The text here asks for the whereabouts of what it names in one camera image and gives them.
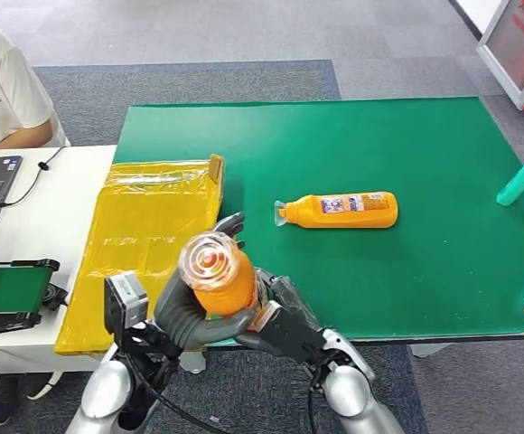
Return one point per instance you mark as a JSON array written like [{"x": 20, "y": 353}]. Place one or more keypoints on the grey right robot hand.
[{"x": 289, "y": 293}]

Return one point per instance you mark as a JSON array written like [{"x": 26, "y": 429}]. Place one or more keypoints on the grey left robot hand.
[{"x": 176, "y": 311}]

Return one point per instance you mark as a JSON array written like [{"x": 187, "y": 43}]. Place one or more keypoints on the orange detergent bottle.
[
  {"x": 348, "y": 217},
  {"x": 226, "y": 287}
]

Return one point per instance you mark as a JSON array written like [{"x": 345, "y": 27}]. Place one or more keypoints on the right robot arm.
[{"x": 348, "y": 392}]

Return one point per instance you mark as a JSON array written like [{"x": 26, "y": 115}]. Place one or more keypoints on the teal bottle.
[{"x": 521, "y": 180}]

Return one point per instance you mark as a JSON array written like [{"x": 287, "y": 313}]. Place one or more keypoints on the yellow plastic bag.
[{"x": 131, "y": 227}]

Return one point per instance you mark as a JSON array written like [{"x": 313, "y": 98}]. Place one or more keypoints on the brown cardboard piece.
[{"x": 217, "y": 169}]

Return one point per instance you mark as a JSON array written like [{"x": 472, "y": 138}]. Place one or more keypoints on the white desk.
[{"x": 72, "y": 198}]

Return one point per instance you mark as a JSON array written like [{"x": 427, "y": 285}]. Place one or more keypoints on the green table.
[{"x": 379, "y": 150}]

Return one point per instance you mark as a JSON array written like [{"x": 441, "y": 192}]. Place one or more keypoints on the small green belt conveyor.
[{"x": 14, "y": 287}]

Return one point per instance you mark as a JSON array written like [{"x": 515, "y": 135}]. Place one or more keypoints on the person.
[{"x": 5, "y": 90}]

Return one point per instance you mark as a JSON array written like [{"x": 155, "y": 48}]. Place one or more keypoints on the white panel with black edge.
[{"x": 474, "y": 9}]

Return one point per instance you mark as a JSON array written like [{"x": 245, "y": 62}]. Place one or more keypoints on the sign stand with red text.
[{"x": 515, "y": 48}]

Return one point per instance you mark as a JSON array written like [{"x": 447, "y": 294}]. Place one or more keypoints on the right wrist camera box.
[{"x": 289, "y": 335}]

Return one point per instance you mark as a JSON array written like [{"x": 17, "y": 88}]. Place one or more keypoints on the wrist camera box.
[
  {"x": 126, "y": 290},
  {"x": 289, "y": 335}
]

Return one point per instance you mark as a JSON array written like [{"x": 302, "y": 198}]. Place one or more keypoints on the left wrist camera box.
[{"x": 126, "y": 290}]

